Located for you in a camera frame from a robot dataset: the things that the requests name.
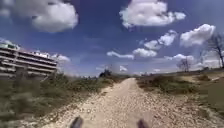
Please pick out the robot's own part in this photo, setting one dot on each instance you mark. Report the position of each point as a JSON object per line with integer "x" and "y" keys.
{"x": 142, "y": 124}
{"x": 77, "y": 123}

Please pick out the dark bushy tree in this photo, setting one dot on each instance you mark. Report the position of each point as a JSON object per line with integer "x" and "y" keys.
{"x": 106, "y": 73}

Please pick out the bare tree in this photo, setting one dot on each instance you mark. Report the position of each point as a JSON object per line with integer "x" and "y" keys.
{"x": 184, "y": 65}
{"x": 218, "y": 48}

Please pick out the terraced pale multi-storey building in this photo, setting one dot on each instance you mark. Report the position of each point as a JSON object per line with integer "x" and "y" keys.
{"x": 30, "y": 63}

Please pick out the grass verge with scrub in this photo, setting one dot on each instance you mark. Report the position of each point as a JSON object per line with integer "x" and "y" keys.
{"x": 33, "y": 96}
{"x": 186, "y": 87}

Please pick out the pale gravel path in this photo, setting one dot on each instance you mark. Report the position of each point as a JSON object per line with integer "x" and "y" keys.
{"x": 123, "y": 103}

